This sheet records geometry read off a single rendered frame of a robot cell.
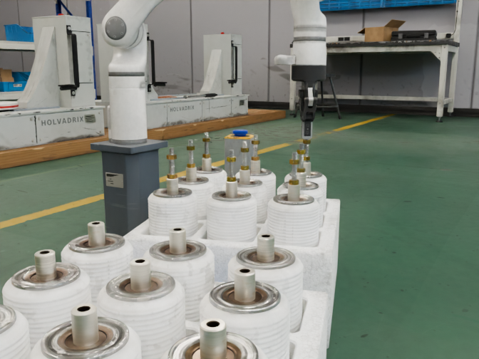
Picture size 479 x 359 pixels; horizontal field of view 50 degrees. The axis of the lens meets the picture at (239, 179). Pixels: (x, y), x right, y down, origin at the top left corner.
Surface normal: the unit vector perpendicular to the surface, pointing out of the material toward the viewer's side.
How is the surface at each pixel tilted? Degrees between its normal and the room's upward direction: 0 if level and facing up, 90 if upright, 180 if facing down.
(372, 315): 0
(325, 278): 90
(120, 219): 90
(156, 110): 90
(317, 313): 0
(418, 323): 0
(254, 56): 90
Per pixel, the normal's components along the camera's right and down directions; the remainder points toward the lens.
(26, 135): 0.86, 0.11
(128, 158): 0.24, 0.25
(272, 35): -0.51, 0.18
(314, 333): 0.00, -0.98
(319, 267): -0.22, 0.20
